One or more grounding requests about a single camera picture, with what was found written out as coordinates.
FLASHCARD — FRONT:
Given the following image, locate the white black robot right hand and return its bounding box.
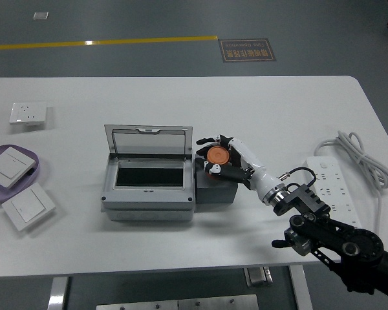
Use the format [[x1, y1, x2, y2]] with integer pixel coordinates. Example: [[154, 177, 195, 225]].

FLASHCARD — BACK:
[[195, 134, 281, 205]]

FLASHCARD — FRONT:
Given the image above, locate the orange cylinder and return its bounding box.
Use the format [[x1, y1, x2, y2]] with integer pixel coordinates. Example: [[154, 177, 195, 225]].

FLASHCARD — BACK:
[[205, 145, 231, 179]]

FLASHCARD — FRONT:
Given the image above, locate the grey junction box clear lid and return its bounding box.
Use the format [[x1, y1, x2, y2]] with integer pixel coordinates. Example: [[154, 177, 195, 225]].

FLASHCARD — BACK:
[[100, 124, 195, 222]]

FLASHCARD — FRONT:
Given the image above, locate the dark grey cube with hole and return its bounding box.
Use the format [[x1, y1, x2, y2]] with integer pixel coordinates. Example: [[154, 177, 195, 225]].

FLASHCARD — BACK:
[[194, 154, 239, 205]]

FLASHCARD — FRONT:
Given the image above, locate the white power strip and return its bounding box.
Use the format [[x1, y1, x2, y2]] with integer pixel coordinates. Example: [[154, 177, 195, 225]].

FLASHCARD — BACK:
[[302, 156, 363, 229]]

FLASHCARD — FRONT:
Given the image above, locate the white table leg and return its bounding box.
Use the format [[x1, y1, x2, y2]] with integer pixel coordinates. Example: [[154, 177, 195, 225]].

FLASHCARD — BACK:
[[287, 265, 313, 310]]

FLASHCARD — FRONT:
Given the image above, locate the white power strip cord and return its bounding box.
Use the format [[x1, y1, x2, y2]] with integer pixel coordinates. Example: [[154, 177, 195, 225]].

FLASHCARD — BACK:
[[314, 130, 388, 231]]

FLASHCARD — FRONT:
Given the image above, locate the metal bracket under table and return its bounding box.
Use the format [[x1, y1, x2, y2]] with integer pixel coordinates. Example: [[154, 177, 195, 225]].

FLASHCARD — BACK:
[[244, 266, 274, 287]]

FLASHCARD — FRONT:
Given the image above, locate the steel base plate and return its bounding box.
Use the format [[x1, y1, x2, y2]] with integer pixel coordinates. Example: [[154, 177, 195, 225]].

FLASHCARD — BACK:
[[96, 300, 179, 310], [177, 294, 259, 310]]

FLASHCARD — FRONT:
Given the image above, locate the white wall switch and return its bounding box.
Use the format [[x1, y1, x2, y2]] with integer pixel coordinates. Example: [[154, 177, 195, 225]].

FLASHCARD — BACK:
[[0, 145, 37, 190], [1, 183, 56, 232]]

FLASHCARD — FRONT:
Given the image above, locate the white wall socket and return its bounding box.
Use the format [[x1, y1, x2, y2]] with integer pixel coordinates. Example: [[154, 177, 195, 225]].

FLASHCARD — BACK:
[[8, 101, 49, 125]]

